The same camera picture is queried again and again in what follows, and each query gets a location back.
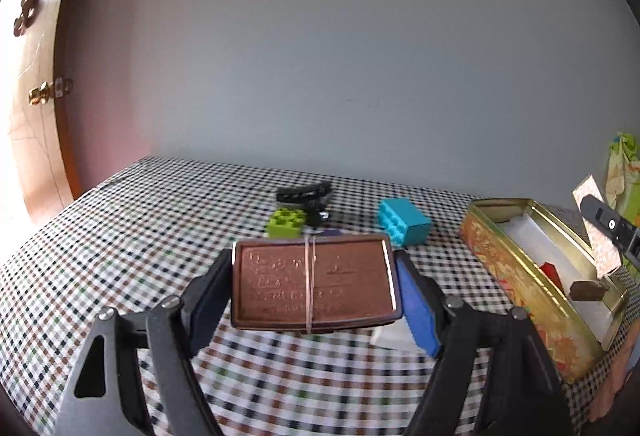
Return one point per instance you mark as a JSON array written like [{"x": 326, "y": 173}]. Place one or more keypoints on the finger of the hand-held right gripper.
[{"x": 602, "y": 216}]

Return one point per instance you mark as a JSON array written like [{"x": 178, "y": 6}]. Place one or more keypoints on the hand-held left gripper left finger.
[{"x": 215, "y": 298}]

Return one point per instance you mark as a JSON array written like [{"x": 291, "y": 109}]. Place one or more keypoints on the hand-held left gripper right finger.
[{"x": 420, "y": 316}]

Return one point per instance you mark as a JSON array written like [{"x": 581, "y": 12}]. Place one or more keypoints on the white card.
[{"x": 392, "y": 338}]

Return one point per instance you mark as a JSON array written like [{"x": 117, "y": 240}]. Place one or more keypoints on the gold floral tin box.
[{"x": 505, "y": 276}]

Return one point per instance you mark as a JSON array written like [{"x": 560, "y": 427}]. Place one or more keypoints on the green building block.
[{"x": 286, "y": 222}]

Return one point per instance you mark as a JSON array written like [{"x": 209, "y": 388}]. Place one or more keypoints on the green cartoon print cloth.
[{"x": 622, "y": 166}]

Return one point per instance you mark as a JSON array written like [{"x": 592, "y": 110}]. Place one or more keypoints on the small brown block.
[{"x": 587, "y": 291}]

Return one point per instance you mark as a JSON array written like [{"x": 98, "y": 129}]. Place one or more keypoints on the red block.
[{"x": 551, "y": 273}]

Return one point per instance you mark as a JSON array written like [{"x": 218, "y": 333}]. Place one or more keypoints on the teal building block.
[{"x": 407, "y": 223}]

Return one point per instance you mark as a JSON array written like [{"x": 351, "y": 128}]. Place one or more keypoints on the checkered tablecloth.
[{"x": 125, "y": 226}]

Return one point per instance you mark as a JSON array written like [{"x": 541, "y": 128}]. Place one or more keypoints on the pink clothing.
[{"x": 610, "y": 386}]

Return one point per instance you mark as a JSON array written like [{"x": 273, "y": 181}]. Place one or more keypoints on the black hair clip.
[{"x": 302, "y": 193}]

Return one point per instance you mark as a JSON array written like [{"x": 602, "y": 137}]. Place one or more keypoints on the wooden door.
[{"x": 45, "y": 156}]

